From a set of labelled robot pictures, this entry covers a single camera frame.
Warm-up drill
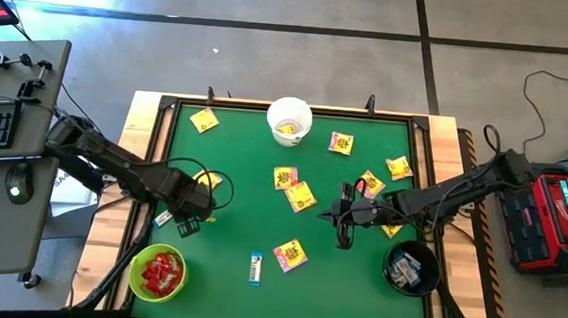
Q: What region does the white blue Hershey's candy bar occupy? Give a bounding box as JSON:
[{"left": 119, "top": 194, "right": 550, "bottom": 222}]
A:
[
  {"left": 390, "top": 250, "right": 412, "bottom": 267},
  {"left": 151, "top": 208, "right": 175, "bottom": 229},
  {"left": 247, "top": 250, "right": 265, "bottom": 288},
  {"left": 386, "top": 264, "right": 403, "bottom": 288},
  {"left": 404, "top": 255, "right": 425, "bottom": 280},
  {"left": 395, "top": 266, "right": 421, "bottom": 290}
]

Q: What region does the red black power station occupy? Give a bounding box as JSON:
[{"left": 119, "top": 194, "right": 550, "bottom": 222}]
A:
[{"left": 509, "top": 167, "right": 568, "bottom": 279}]

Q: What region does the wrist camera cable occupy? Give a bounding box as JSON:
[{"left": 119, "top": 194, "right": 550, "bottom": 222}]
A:
[
  {"left": 159, "top": 155, "right": 239, "bottom": 213},
  {"left": 332, "top": 175, "right": 439, "bottom": 257}
]

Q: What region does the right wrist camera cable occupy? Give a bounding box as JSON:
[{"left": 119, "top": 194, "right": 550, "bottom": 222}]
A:
[{"left": 332, "top": 175, "right": 439, "bottom": 257}]

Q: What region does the black metal table frame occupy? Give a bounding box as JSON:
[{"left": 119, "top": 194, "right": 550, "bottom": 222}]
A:
[{"left": 70, "top": 75, "right": 507, "bottom": 318}]

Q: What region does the black floor cable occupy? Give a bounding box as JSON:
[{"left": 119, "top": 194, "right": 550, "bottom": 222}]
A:
[{"left": 518, "top": 69, "right": 568, "bottom": 161}]

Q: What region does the black plastic bucket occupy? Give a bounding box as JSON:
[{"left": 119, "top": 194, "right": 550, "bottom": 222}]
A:
[{"left": 380, "top": 237, "right": 444, "bottom": 299}]

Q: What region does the wooden table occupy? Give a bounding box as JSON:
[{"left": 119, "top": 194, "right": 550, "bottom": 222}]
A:
[{"left": 66, "top": 86, "right": 507, "bottom": 318}]

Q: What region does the black desk caster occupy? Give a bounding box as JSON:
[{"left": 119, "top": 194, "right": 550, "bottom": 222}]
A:
[{"left": 21, "top": 271, "right": 42, "bottom": 291}]

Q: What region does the grey desk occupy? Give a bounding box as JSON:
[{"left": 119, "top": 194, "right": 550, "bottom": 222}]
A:
[{"left": 0, "top": 34, "right": 73, "bottom": 285}]

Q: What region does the black yellow hazard strip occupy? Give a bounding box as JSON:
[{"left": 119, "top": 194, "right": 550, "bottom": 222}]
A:
[{"left": 445, "top": 128, "right": 525, "bottom": 318}]

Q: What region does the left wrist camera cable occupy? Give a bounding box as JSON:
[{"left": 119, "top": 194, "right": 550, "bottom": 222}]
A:
[{"left": 159, "top": 155, "right": 239, "bottom": 213}]

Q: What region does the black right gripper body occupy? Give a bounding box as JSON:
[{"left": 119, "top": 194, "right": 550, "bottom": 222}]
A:
[{"left": 335, "top": 196, "right": 382, "bottom": 231}]

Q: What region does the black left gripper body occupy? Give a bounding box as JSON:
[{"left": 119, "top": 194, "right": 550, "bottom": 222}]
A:
[{"left": 160, "top": 167, "right": 218, "bottom": 224}]

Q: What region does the green table mat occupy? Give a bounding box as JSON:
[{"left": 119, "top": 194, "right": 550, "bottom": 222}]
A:
[{"left": 131, "top": 99, "right": 442, "bottom": 318}]

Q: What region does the black computer mouse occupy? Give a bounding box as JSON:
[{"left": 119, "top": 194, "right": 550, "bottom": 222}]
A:
[{"left": 2, "top": 161, "right": 37, "bottom": 207}]

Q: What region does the lime green plastic bucket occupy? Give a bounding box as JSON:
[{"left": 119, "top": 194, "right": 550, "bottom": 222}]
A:
[{"left": 126, "top": 240, "right": 192, "bottom": 306}]

